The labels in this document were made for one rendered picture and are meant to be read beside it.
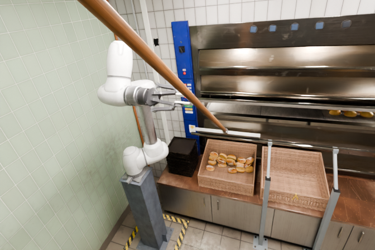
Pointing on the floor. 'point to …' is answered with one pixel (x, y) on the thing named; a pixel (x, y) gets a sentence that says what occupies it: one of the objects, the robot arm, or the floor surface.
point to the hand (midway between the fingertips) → (184, 99)
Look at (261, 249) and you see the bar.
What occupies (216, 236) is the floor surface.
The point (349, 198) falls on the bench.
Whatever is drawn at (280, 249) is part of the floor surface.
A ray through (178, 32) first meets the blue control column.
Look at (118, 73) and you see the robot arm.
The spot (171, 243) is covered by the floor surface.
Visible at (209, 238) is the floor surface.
